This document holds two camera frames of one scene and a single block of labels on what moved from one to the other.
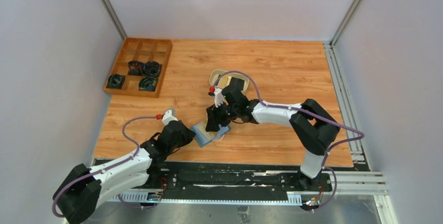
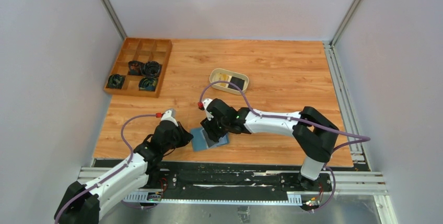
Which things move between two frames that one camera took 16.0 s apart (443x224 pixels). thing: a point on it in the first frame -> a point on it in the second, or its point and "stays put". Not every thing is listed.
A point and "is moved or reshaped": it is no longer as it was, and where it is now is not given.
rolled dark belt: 135,68 stays put
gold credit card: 210,134 is moved or reshaped
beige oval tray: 224,79 stays put
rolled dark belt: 115,81 stays put
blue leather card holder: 203,137 is moved or reshaped
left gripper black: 188,136 stays put
